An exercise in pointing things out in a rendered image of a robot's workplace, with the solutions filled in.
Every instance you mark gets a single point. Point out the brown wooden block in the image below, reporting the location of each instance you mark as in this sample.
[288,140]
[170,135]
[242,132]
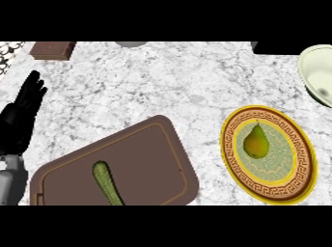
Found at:
[53,49]

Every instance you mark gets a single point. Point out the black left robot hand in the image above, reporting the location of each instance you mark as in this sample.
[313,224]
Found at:
[12,123]

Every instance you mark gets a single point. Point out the yellow patterned plate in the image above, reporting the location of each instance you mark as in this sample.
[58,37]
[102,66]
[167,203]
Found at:
[287,180]

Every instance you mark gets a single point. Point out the black appliance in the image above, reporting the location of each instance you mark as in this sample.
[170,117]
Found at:
[278,47]

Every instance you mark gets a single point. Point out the grey round object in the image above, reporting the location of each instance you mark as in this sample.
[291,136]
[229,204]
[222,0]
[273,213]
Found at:
[132,43]

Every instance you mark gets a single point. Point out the brown cutting board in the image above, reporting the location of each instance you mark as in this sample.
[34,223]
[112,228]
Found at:
[145,160]

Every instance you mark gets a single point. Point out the green cucumber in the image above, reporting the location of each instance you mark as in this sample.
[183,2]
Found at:
[105,180]

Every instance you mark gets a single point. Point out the green yellow pear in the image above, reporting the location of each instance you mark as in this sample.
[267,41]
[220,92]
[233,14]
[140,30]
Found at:
[257,143]

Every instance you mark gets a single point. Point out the pale green bowl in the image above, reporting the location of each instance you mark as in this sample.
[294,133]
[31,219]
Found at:
[329,74]

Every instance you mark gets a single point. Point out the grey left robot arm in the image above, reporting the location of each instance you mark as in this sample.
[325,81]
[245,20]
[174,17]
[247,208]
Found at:
[2,185]

